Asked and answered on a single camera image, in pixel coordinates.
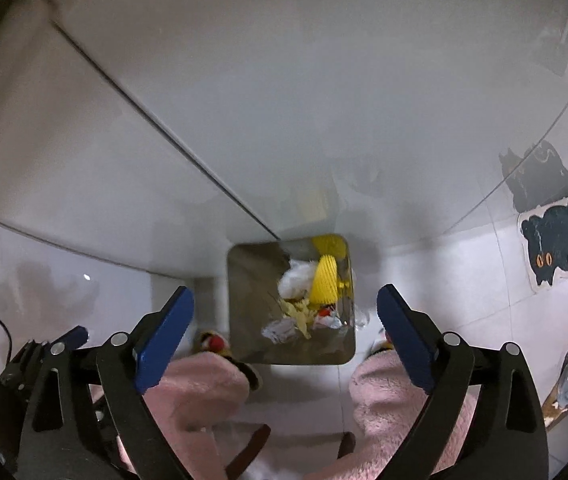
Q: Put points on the yellow paper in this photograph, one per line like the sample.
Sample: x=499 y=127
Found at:
x=300 y=312

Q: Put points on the cartoon plush slipper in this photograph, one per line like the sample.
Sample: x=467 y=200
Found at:
x=383 y=342
x=218 y=345

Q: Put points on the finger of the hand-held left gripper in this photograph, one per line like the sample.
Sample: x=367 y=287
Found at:
x=76 y=335
x=26 y=365

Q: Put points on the black cat floor mat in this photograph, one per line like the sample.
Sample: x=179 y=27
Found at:
x=556 y=242

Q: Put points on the steel square trash bin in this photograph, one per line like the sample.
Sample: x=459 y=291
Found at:
x=254 y=320

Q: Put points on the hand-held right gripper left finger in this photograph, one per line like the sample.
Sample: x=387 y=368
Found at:
x=163 y=345

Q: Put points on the yellow foam fruit net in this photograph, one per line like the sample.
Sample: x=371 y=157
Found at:
x=325 y=280

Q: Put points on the pink fuzzy slippers legs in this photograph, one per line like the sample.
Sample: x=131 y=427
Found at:
x=203 y=390

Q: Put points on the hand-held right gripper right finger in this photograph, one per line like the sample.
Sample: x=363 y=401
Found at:
x=406 y=342

